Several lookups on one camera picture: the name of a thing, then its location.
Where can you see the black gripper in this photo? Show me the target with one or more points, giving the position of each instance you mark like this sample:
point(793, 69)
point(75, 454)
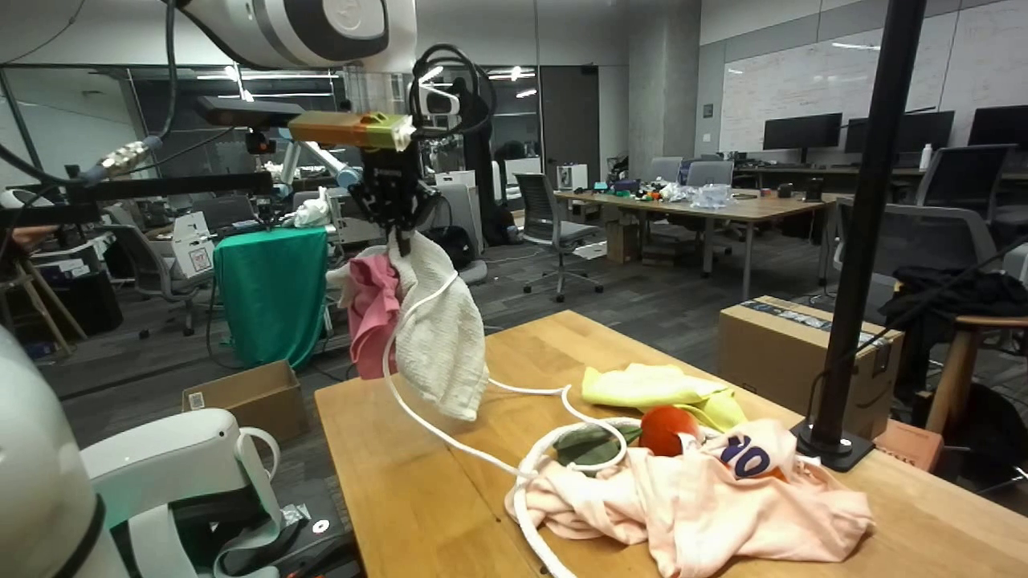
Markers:
point(392, 187)

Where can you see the hot pink cloth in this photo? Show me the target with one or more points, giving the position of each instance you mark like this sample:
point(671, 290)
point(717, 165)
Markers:
point(370, 311)

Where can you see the white towel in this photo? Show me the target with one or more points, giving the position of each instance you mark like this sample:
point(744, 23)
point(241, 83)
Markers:
point(446, 331)

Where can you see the dark green cloth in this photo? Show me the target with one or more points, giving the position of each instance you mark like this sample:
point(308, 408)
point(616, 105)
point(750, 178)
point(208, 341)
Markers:
point(590, 445)

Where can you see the yellow cloth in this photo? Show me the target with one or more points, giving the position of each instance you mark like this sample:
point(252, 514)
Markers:
point(654, 387)

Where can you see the orange plush ball with tag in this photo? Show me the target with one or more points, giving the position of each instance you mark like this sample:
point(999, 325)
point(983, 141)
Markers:
point(666, 428)

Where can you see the light pink shirt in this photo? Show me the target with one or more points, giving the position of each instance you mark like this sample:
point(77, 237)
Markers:
point(707, 501)

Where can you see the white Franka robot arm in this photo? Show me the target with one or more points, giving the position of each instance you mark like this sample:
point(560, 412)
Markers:
point(289, 35)

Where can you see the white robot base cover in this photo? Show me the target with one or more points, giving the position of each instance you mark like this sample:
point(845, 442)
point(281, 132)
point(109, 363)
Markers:
point(162, 461)

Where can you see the dark swivel chair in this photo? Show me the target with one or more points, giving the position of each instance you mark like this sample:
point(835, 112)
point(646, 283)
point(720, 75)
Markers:
point(541, 215)

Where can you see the green cloth cover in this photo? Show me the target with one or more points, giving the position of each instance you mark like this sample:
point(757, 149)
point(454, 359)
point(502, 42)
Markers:
point(270, 293)

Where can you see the small open cardboard box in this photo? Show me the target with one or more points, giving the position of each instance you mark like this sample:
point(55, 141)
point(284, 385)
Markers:
point(252, 401)

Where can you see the long wooden desk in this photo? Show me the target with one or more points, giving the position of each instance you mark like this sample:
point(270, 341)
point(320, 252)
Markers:
point(741, 211)

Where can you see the cardboard box with black tape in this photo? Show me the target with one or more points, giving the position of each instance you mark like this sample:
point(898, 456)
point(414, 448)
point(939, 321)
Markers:
point(793, 355)

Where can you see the black computer monitor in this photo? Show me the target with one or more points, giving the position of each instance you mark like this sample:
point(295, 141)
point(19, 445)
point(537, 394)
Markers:
point(999, 128)
point(902, 131)
point(801, 131)

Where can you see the black pole stand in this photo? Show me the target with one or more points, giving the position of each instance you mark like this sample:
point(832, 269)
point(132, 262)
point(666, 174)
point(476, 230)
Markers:
point(857, 215)

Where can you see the grey office chair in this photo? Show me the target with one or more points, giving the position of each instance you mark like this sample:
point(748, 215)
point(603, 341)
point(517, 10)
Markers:
point(934, 237)

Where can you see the reddish flat board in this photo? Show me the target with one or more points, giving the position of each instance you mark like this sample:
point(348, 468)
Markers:
point(908, 445)

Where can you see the round wooden stool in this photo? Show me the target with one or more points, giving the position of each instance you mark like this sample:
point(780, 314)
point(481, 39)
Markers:
point(967, 355)

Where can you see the black mounted camera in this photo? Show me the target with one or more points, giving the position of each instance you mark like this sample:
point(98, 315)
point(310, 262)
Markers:
point(241, 112)

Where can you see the black mount bar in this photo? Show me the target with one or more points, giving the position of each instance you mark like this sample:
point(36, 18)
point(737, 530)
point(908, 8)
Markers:
point(162, 186)

